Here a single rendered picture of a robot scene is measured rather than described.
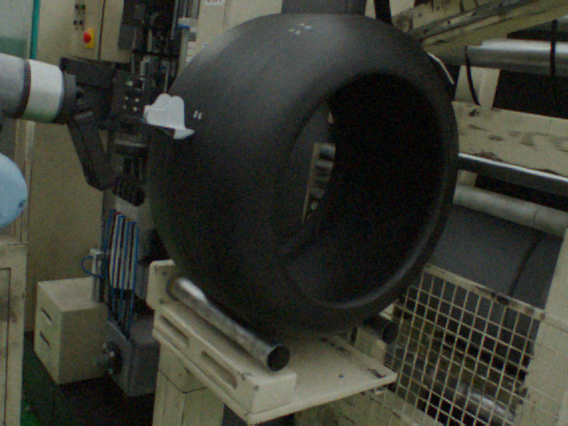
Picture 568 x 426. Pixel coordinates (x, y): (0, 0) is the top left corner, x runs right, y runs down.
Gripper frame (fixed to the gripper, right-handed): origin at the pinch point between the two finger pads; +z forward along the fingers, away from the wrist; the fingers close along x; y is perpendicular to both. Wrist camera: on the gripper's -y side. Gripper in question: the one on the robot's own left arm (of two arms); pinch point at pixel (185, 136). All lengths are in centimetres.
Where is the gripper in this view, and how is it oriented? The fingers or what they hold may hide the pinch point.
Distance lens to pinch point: 90.5
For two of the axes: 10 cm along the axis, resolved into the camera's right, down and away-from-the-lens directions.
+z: 7.6, 0.7, 6.5
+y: 2.3, -9.6, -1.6
